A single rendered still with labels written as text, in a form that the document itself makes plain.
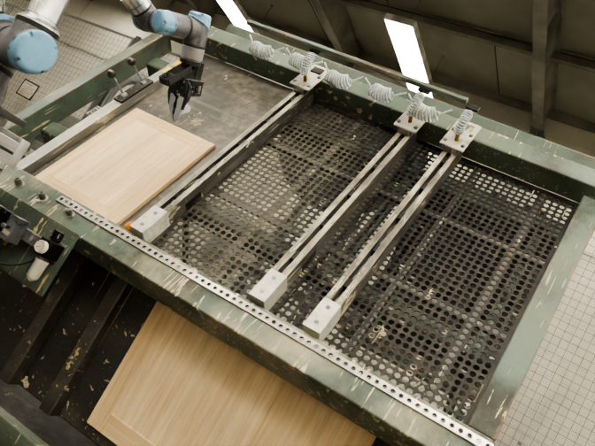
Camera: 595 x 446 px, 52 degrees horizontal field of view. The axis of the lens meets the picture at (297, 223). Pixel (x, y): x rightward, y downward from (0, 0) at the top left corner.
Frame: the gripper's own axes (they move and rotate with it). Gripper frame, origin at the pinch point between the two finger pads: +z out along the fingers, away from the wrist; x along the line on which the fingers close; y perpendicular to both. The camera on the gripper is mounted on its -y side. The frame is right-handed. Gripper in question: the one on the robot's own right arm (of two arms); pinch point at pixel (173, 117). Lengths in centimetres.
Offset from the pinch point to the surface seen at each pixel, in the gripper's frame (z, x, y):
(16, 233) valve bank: 50, 26, -34
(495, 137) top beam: -21, -83, 92
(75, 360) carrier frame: 91, 1, -21
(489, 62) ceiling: -60, 57, 533
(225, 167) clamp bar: 17.4, -5.6, 28.4
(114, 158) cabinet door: 28.1, 35.3, 11.5
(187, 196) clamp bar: 27.1, -6.6, 8.8
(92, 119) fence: 20, 59, 18
